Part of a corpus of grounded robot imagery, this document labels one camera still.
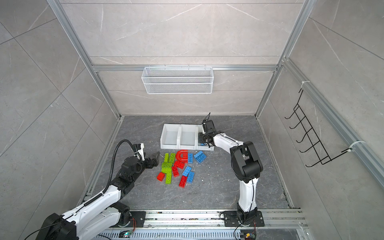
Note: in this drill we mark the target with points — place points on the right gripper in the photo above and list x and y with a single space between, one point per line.
203 141

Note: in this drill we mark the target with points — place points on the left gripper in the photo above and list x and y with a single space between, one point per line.
150 165

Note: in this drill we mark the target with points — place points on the blue brick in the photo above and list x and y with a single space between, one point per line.
190 158
201 159
186 171
190 177
198 155

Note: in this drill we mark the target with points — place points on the red brick bottom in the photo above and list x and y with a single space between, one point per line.
183 181

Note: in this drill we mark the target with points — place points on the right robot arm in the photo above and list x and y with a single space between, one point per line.
245 163

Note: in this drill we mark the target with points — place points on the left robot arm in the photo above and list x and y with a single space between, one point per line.
103 210

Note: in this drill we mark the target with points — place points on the green brick middle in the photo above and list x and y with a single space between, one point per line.
167 165

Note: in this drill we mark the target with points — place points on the green brick top left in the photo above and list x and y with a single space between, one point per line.
167 158

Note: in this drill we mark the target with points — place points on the small red square brick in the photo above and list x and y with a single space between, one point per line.
161 176

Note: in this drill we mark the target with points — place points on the green studded brick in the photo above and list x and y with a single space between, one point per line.
167 170

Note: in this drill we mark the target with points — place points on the green brick top right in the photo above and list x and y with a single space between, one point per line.
172 158

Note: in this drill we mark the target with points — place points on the green brick bottom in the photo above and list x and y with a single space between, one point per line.
168 178

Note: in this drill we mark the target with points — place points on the red brick centre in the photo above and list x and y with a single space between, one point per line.
175 171

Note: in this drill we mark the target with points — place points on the red brick under arch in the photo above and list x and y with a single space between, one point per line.
179 164

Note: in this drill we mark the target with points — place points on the middle white bin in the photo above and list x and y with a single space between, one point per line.
187 138

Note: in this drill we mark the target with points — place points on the white bin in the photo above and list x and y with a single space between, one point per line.
211 147
187 138
169 137

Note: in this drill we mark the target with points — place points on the left white bin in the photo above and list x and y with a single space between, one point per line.
169 137

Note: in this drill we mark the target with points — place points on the right white bin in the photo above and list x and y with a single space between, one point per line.
211 147

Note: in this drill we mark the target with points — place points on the red curved arch piece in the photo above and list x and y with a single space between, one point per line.
182 156

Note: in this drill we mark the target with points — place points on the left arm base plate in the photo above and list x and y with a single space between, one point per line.
135 217

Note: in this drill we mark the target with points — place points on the white wire mesh basket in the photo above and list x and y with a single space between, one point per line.
178 80

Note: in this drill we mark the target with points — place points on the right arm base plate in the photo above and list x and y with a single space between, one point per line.
235 218

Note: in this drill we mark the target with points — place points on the black wire hook rack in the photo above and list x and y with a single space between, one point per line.
315 143

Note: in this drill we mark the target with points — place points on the aluminium front rail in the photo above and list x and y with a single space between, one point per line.
205 224

